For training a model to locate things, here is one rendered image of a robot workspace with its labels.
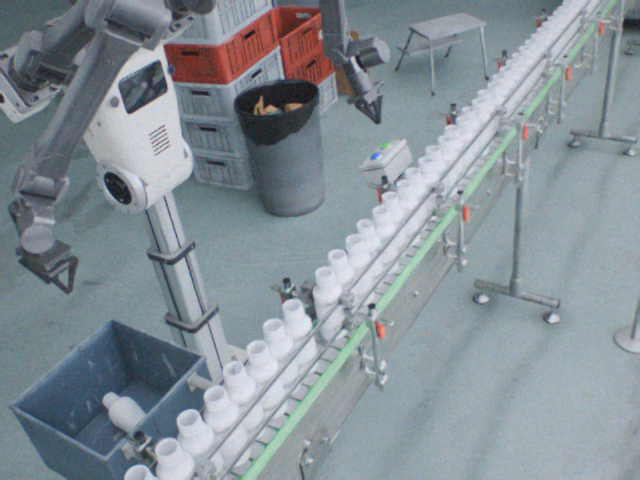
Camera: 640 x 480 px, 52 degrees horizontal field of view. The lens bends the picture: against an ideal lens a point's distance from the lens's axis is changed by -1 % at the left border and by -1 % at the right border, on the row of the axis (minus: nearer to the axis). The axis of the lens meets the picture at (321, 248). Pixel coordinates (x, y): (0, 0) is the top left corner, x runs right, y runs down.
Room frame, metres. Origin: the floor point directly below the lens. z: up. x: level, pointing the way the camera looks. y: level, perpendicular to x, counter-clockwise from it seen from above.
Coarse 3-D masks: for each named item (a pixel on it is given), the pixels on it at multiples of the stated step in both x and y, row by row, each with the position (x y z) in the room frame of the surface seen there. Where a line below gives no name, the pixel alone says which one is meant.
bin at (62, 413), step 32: (96, 352) 1.21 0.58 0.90; (128, 352) 1.26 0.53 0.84; (160, 352) 1.18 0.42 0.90; (192, 352) 1.11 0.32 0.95; (32, 384) 1.08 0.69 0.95; (64, 384) 1.13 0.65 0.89; (96, 384) 1.19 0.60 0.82; (128, 384) 1.25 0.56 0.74; (160, 384) 1.21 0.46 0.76; (192, 384) 1.03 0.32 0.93; (32, 416) 0.99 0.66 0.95; (64, 416) 1.10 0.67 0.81; (96, 416) 1.16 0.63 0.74; (160, 416) 0.96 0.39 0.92; (64, 448) 0.94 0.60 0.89; (96, 448) 1.06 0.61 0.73; (128, 448) 0.88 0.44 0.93
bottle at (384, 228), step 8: (376, 208) 1.25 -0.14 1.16; (384, 208) 1.25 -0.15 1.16; (376, 216) 1.22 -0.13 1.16; (384, 216) 1.22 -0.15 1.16; (376, 224) 1.22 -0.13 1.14; (384, 224) 1.22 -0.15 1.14; (392, 224) 1.23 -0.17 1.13; (376, 232) 1.22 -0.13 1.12; (384, 232) 1.21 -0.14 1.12; (392, 232) 1.21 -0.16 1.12; (384, 240) 1.21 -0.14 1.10; (392, 248) 1.21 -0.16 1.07; (384, 256) 1.21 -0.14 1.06; (392, 256) 1.21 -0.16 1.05; (384, 264) 1.21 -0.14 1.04; (392, 272) 1.21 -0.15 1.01
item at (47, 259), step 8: (56, 240) 1.08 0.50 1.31; (16, 248) 1.09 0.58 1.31; (56, 248) 1.07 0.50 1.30; (64, 248) 1.07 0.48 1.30; (24, 256) 1.06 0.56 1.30; (32, 256) 1.05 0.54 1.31; (40, 256) 1.05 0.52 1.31; (48, 256) 1.05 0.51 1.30; (56, 256) 1.04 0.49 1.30; (40, 264) 1.03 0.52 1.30; (48, 264) 1.02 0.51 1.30
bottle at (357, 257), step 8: (352, 240) 1.16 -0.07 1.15; (360, 240) 1.15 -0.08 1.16; (352, 248) 1.13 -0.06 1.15; (360, 248) 1.13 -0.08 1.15; (352, 256) 1.13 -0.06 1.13; (360, 256) 1.12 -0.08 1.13; (368, 256) 1.13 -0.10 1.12; (352, 264) 1.12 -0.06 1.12; (360, 264) 1.11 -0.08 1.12; (368, 272) 1.12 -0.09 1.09; (360, 280) 1.11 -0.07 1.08; (368, 280) 1.12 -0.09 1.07; (360, 288) 1.11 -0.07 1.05; (368, 288) 1.12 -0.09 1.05; (360, 296) 1.11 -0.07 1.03
